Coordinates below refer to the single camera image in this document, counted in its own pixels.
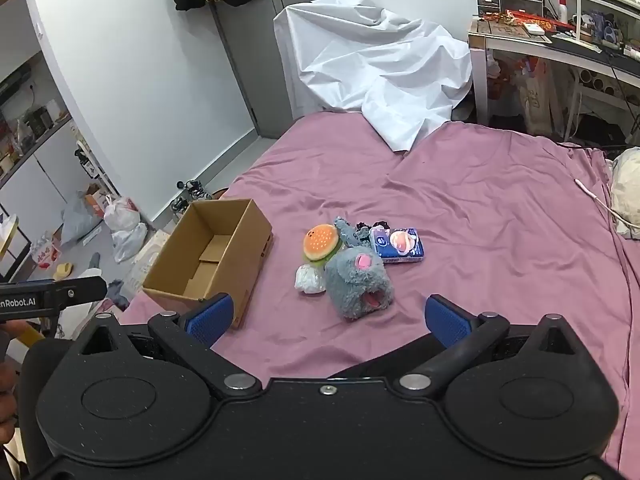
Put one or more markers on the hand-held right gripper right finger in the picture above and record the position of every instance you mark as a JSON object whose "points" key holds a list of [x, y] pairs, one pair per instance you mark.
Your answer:
{"points": [[447, 322]]}

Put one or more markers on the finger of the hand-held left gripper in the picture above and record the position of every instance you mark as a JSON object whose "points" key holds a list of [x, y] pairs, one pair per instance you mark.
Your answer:
{"points": [[85, 291]]}

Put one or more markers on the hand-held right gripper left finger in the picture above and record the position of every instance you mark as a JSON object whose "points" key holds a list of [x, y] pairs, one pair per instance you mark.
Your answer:
{"points": [[210, 317]]}

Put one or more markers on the brown cardboard box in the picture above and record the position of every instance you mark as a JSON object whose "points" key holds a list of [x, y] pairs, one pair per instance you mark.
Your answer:
{"points": [[250, 260]]}

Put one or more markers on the blue soft packet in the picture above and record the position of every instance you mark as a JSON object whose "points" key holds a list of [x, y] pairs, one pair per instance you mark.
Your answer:
{"points": [[387, 247]]}

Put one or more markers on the grey mouse plush toy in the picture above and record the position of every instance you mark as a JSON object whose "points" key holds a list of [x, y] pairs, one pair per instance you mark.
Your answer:
{"points": [[350, 280]]}

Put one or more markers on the clear bag of white beads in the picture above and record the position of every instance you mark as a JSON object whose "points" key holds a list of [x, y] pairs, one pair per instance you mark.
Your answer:
{"points": [[310, 280]]}

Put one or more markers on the black stitched cloth piece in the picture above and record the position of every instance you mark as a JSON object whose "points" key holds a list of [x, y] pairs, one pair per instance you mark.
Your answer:
{"points": [[378, 223]]}

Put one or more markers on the grey-blue fabric piece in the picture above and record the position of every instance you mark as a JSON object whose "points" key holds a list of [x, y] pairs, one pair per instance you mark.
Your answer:
{"points": [[347, 232]]}

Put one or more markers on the burger plush toy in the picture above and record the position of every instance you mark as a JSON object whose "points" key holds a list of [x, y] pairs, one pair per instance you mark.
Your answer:
{"points": [[322, 242]]}

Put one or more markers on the person's left hand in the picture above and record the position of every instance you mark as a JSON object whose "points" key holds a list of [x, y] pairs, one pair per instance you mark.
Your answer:
{"points": [[7, 400]]}

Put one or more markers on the yellow slipper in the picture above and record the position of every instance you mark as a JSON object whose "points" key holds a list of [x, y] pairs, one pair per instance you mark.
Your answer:
{"points": [[63, 271]]}

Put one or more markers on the red and white packet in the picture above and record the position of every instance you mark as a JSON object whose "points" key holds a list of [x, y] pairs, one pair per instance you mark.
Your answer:
{"points": [[46, 255]]}

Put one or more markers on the grey plastic bag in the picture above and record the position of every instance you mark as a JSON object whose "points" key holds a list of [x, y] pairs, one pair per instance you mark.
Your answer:
{"points": [[79, 220]]}

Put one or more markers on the white and red plastic bag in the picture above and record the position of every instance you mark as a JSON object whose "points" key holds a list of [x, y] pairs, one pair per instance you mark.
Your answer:
{"points": [[121, 215]]}

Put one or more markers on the black and white sneaker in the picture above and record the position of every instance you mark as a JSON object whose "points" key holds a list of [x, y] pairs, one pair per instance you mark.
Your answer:
{"points": [[180, 206], [197, 189]]}

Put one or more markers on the white cabinet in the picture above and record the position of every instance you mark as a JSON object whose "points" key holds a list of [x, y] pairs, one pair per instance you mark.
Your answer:
{"points": [[45, 175]]}

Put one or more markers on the pink bed sheet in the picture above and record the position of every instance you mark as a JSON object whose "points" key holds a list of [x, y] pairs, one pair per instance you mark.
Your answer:
{"points": [[475, 185]]}

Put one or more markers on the cream pillow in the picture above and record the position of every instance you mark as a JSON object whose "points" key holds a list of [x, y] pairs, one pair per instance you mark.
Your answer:
{"points": [[627, 190]]}

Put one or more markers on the grey door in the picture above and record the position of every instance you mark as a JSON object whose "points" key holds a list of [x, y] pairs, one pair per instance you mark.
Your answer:
{"points": [[250, 60]]}

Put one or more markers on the white cover sheet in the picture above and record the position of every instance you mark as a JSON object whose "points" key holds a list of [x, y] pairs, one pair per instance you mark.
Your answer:
{"points": [[375, 60]]}

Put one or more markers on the wooden desk with white legs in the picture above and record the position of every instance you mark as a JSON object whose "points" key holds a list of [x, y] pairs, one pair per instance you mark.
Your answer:
{"points": [[495, 40]]}

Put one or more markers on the white bottle with red cap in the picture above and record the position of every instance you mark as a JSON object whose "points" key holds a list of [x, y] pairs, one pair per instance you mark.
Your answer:
{"points": [[563, 10]]}

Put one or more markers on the white desk riser shelf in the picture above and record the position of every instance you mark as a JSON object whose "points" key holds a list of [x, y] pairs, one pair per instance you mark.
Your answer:
{"points": [[577, 5]]}

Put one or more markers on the cluttered wall shelf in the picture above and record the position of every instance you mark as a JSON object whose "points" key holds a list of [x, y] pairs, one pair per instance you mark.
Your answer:
{"points": [[30, 120]]}

